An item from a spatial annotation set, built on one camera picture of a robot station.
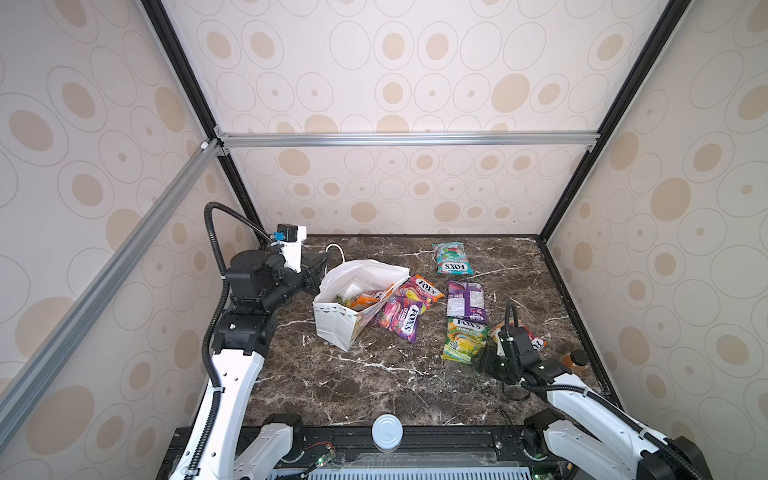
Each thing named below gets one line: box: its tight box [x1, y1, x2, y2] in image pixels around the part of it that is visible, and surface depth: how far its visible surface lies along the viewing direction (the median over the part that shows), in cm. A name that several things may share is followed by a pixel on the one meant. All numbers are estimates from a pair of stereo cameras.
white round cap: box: [371, 413, 404, 453], surface depth 73 cm
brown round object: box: [561, 349, 589, 368], surface depth 81 cm
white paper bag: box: [312, 244, 411, 352], surface depth 80 cm
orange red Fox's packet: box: [392, 275, 445, 309], surface depth 102 cm
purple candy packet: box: [446, 281, 487, 324], surface depth 99 cm
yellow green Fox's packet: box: [442, 317, 491, 365], surface depth 91 cm
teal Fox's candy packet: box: [432, 242, 475, 275], surface depth 111 cm
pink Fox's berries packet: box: [374, 297, 424, 343], surface depth 95 cm
